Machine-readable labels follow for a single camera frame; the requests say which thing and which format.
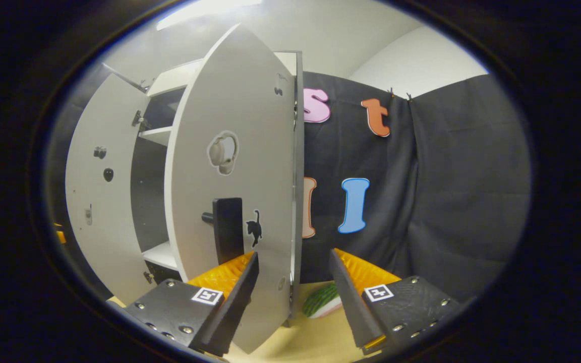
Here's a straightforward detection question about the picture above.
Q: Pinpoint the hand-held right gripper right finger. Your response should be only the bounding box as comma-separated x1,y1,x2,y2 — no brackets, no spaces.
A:
328,248,460,356

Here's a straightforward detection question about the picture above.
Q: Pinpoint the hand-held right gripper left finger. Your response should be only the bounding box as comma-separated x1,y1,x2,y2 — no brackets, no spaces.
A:
122,251,261,357

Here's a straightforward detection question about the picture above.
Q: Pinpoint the white cabinet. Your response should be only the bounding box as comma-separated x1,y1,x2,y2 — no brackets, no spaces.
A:
129,50,305,326

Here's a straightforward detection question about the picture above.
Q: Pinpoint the white door with headphone sticker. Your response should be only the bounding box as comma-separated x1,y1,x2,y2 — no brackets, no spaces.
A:
163,23,296,354

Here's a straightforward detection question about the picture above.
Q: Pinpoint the watermelon slice toy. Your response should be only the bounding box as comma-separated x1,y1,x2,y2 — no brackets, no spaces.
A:
302,282,344,319

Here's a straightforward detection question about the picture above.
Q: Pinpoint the black backdrop cloth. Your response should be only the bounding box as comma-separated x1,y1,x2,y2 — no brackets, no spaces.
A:
298,71,532,303

